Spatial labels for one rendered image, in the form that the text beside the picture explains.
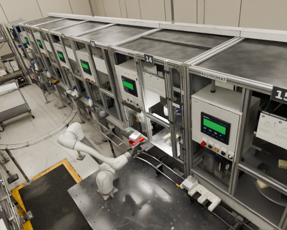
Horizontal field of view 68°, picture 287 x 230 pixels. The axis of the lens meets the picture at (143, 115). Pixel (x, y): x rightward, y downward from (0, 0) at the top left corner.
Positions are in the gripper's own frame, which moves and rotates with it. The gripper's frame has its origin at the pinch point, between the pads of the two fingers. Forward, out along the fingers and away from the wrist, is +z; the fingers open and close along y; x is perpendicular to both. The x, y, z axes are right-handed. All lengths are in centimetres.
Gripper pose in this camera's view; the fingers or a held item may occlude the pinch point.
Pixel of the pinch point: (144, 144)
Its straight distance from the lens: 231.1
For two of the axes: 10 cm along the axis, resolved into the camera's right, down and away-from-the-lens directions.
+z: 7.6, -4.5, 4.7
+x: -6.4, -3.5, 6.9
